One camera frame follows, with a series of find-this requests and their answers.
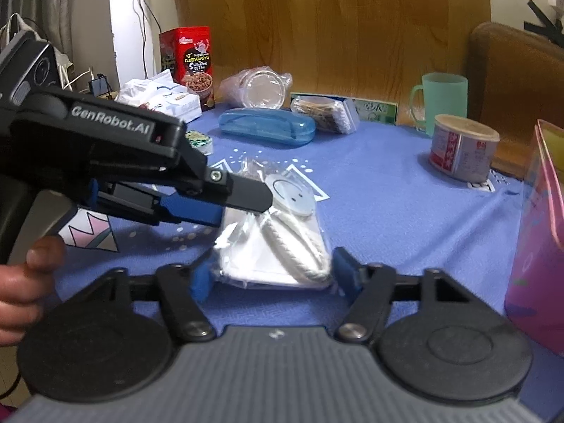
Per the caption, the green patterned tissue pack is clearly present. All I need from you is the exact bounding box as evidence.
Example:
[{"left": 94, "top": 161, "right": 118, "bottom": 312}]
[{"left": 185, "top": 130, "right": 213, "bottom": 156}]

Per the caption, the brown chair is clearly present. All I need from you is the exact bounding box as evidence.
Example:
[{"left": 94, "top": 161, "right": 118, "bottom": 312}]
[{"left": 466, "top": 22, "right": 563, "bottom": 179}]

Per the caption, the stack of clear plastic cups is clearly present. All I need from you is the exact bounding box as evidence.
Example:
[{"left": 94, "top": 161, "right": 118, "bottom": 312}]
[{"left": 218, "top": 66, "right": 293, "bottom": 109}]

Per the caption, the black power adapter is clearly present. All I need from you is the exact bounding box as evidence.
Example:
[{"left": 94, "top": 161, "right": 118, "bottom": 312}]
[{"left": 88, "top": 74, "right": 112, "bottom": 97}]

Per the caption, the red cereal tin box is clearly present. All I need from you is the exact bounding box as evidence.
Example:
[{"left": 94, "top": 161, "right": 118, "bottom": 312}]
[{"left": 160, "top": 26, "right": 215, "bottom": 111}]

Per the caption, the pink gold tin box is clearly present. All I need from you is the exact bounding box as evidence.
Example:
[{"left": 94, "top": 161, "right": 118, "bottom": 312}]
[{"left": 505, "top": 119, "right": 563, "bottom": 355}]

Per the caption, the Crest toothpaste box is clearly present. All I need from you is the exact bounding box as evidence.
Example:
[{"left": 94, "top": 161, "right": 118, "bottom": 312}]
[{"left": 290, "top": 93, "right": 398, "bottom": 125}]

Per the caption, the cotton swab container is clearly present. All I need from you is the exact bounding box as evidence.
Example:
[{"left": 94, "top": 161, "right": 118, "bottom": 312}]
[{"left": 290, "top": 96, "right": 360, "bottom": 135}]

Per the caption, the wooden board panel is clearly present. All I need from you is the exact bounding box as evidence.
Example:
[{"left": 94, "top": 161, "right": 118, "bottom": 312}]
[{"left": 175, "top": 0, "right": 490, "bottom": 106}]

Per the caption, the bagged white rope accessory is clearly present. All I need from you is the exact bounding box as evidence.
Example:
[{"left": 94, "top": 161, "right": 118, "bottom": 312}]
[{"left": 214, "top": 158, "right": 333, "bottom": 289}]

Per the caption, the green plastic mug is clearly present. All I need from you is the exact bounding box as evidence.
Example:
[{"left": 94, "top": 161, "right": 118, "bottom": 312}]
[{"left": 409, "top": 73, "right": 468, "bottom": 137}]

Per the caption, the blue glasses case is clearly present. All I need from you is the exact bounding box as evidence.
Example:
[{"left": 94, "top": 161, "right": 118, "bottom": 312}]
[{"left": 218, "top": 108, "right": 317, "bottom": 147}]

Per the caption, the blue patterned tablecloth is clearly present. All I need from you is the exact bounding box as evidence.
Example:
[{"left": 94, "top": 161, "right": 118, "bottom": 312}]
[{"left": 43, "top": 101, "right": 564, "bottom": 421}]

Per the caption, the red white paper tub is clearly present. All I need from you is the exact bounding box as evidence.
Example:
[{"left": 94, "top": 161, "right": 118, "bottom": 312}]
[{"left": 429, "top": 115, "right": 500, "bottom": 183}]

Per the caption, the person's left hand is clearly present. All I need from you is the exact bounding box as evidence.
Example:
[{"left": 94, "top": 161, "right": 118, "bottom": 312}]
[{"left": 0, "top": 235, "right": 65, "bottom": 347}]

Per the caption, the white tissue pack large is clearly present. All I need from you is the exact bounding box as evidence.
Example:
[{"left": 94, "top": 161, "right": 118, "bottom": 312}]
[{"left": 116, "top": 69, "right": 202, "bottom": 123}]

